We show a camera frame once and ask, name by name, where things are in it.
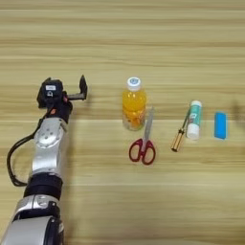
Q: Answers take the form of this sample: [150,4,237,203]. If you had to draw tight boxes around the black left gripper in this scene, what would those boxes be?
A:
[43,75,89,124]

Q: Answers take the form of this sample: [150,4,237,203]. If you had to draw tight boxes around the orange juice bottle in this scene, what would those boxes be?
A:
[122,76,147,132]

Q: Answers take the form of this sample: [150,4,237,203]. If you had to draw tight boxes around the red-handled scissors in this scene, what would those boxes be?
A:
[128,106,157,166]

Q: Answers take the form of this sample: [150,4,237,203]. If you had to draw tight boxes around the amber-handled screwdriver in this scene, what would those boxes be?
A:
[170,108,191,153]

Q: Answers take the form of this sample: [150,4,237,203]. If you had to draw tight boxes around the white teal glue stick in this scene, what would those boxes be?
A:
[186,100,203,142]

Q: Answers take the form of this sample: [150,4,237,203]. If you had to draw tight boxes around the blue eraser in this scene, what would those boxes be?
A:
[213,111,228,141]

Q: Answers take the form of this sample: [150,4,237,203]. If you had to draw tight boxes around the left gripper's black labelled box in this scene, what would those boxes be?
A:
[36,78,64,109]

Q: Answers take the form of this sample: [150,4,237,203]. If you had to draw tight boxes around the left arm's black cable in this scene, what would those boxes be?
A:
[6,118,46,188]

